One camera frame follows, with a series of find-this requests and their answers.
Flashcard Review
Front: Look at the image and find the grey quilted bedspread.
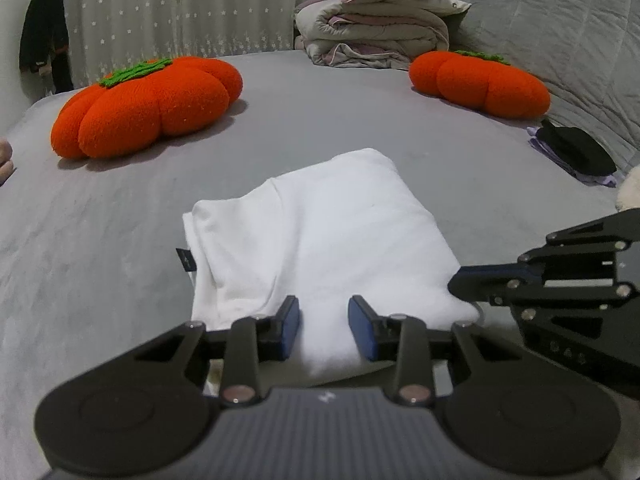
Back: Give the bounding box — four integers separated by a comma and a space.
439, 0, 640, 172

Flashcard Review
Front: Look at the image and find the black hanging garment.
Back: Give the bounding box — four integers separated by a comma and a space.
18, 0, 75, 94

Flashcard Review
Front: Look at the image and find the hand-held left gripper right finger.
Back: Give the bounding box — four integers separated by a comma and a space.
347, 294, 506, 406

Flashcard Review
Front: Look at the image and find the black folded garment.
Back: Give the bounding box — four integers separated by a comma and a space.
534, 118, 618, 177

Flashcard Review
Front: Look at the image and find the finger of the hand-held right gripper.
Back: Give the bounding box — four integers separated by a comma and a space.
448, 208, 640, 286
448, 282, 640, 311

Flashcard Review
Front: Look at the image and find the white plush toy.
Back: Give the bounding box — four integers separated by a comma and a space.
615, 164, 640, 214

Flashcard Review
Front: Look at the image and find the orange pumpkin cushion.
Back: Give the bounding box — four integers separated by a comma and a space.
49, 55, 244, 160
408, 49, 552, 120

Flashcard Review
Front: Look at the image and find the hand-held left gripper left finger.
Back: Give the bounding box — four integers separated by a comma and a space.
132, 295, 301, 406

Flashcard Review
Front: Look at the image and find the white long-sleeve shirt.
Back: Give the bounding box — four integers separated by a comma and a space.
175, 147, 481, 389

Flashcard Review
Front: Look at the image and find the grey star-print curtain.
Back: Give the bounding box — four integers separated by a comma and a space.
46, 0, 347, 92

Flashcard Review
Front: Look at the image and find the folded grey pink quilt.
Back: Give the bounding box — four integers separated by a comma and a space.
293, 0, 472, 70

